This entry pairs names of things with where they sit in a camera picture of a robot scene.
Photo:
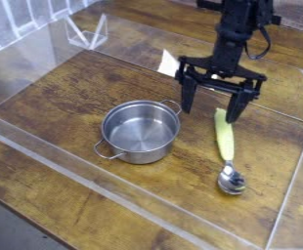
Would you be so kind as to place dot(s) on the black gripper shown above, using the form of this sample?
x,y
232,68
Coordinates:
x,y
220,71

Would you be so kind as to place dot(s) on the small steel pot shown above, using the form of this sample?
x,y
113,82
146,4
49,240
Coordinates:
x,y
139,130

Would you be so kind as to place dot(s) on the green handled metal spoon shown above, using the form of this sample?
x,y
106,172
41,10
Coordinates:
x,y
230,180

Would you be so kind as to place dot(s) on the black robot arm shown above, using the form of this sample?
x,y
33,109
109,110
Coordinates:
x,y
220,71

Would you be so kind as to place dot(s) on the black bar in background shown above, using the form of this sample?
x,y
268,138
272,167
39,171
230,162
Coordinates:
x,y
256,12

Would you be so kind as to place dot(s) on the clear acrylic enclosure wall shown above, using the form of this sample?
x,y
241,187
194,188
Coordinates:
x,y
79,56

